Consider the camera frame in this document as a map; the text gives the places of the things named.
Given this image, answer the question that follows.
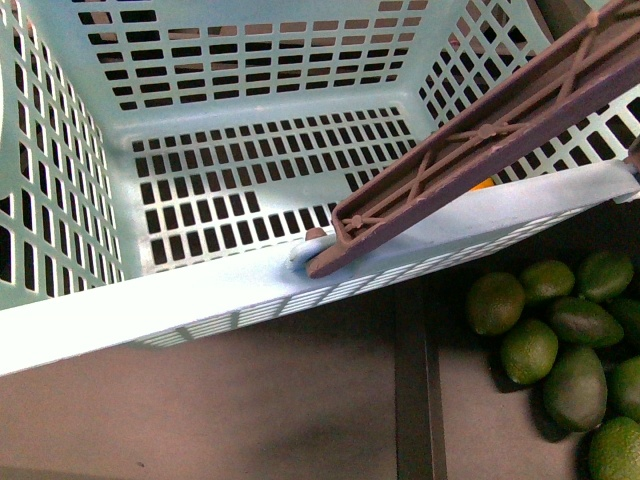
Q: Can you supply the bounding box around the green avocado top middle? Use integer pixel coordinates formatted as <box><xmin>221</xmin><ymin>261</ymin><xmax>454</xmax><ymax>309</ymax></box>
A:
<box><xmin>518</xmin><ymin>260</ymin><xmax>576</xmax><ymax>304</ymax></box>

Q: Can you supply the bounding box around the green avocado bottom right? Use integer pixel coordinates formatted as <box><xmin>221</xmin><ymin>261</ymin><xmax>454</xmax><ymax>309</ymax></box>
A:
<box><xmin>588</xmin><ymin>417</ymin><xmax>639</xmax><ymax>480</ymax></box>

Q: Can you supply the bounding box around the green avocado lower centre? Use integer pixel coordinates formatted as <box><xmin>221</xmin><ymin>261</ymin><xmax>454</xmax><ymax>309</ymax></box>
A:
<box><xmin>543</xmin><ymin>346</ymin><xmax>608</xmax><ymax>432</ymax></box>

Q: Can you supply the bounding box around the green avocado centre dark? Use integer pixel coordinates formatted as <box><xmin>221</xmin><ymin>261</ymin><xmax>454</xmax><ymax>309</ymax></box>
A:
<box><xmin>547</xmin><ymin>297</ymin><xmax>624</xmax><ymax>349</ymax></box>

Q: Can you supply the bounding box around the green avocado right edge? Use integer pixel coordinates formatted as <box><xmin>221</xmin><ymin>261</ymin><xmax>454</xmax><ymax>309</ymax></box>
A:
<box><xmin>608</xmin><ymin>356</ymin><xmax>640</xmax><ymax>423</ymax></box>

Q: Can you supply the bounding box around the green avocado top left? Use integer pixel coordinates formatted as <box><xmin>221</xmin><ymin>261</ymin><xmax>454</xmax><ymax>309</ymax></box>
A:
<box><xmin>465</xmin><ymin>272</ymin><xmax>525</xmax><ymax>336</ymax></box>

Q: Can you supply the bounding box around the black shelf divider bar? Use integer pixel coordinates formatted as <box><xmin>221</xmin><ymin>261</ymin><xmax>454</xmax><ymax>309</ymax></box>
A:
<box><xmin>394</xmin><ymin>285</ymin><xmax>448</xmax><ymax>479</ymax></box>

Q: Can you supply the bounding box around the yellow mango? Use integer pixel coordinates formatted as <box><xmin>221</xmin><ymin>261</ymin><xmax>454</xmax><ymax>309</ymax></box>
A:
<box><xmin>471</xmin><ymin>178</ymin><xmax>495</xmax><ymax>191</ymax></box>

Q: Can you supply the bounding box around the green avocado lower left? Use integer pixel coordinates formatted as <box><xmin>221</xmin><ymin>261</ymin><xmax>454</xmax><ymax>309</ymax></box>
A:
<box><xmin>500</xmin><ymin>318</ymin><xmax>559</xmax><ymax>385</ymax></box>

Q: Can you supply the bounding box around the green avocado top right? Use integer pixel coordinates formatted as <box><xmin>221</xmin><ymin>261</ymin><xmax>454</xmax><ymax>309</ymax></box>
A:
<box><xmin>576</xmin><ymin>251</ymin><xmax>634</xmax><ymax>303</ymax></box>

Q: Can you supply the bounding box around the brown plastic basket handle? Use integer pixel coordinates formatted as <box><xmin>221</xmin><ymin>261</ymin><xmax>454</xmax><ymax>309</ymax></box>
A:
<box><xmin>306</xmin><ymin>1</ymin><xmax>639</xmax><ymax>278</ymax></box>

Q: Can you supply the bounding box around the light teal plastic basket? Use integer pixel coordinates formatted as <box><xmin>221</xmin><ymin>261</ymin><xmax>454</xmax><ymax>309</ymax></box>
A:
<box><xmin>1</xmin><ymin>1</ymin><xmax>639</xmax><ymax>375</ymax></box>

